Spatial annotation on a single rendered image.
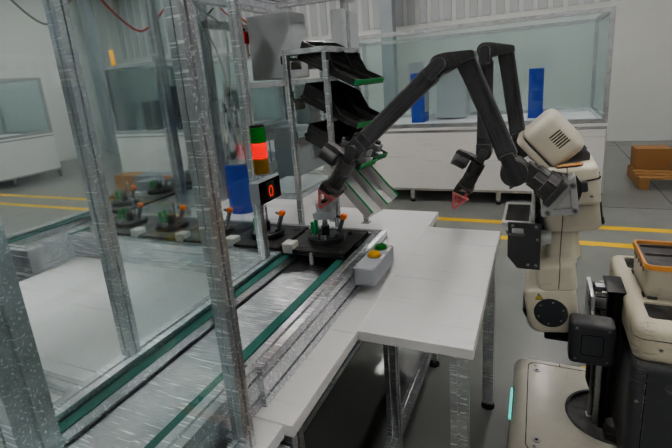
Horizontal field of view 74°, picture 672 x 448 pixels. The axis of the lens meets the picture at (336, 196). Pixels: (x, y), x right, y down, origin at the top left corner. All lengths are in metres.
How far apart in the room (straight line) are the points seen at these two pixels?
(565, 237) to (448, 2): 8.64
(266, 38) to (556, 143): 1.88
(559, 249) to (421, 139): 3.92
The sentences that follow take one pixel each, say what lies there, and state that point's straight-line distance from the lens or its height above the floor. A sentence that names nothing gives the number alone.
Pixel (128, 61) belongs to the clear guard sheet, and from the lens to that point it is 0.68.
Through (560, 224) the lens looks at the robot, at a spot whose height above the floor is 1.03.
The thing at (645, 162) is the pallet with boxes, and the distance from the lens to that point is 6.82.
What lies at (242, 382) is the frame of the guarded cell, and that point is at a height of 1.01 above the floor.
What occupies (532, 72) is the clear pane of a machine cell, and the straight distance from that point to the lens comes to 5.27.
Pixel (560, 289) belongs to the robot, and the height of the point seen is 0.81.
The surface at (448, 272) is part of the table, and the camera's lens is 1.63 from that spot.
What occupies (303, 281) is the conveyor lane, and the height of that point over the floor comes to 0.92.
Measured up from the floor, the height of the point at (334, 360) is 0.86.
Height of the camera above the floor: 1.54
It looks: 15 degrees down
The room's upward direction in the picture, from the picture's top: 4 degrees counter-clockwise
